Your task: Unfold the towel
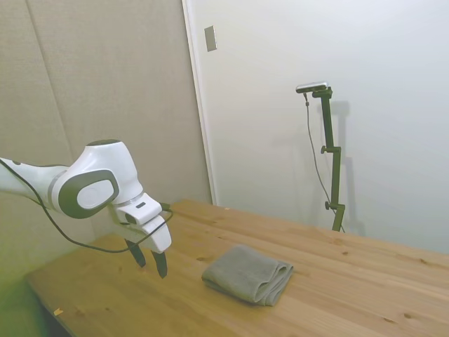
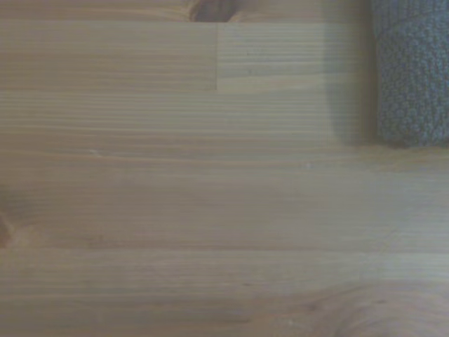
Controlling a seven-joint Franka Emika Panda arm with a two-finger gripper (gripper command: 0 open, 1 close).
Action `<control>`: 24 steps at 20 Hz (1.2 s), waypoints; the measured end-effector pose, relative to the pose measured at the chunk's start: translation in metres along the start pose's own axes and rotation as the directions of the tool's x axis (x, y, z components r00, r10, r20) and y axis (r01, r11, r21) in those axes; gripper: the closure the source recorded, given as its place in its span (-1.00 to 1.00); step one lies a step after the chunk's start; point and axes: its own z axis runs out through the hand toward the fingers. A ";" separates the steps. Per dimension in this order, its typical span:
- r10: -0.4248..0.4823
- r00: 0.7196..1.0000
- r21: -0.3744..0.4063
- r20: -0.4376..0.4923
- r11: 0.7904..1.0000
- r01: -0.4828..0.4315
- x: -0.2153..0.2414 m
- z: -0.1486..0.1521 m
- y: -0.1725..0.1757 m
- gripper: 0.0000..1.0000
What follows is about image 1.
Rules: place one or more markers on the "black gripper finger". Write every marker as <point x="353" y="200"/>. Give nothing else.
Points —
<point x="160" y="265"/>
<point x="137" y="254"/>

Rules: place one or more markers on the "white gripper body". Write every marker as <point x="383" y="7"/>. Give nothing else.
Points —
<point x="158" y="235"/>

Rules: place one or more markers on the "grey towel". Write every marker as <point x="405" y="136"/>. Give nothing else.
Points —
<point x="245" y="274"/>

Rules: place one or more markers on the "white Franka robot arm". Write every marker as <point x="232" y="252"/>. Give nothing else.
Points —
<point x="94" y="168"/>

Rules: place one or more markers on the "small yellow tape scrap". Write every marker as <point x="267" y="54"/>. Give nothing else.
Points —
<point x="58" y="311"/>

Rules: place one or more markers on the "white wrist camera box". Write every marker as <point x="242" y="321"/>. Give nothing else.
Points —
<point x="140" y="210"/>

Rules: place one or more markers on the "white door frame trim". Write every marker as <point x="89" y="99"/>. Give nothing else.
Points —
<point x="200" y="105"/>

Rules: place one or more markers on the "dark green camera stand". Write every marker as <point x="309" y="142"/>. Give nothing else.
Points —
<point x="331" y="140"/>

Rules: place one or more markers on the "grey wall switch plate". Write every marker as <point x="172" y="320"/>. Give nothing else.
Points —
<point x="210" y="38"/>

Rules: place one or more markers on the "silver camera on stand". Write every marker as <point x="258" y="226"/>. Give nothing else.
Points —
<point x="312" y="86"/>

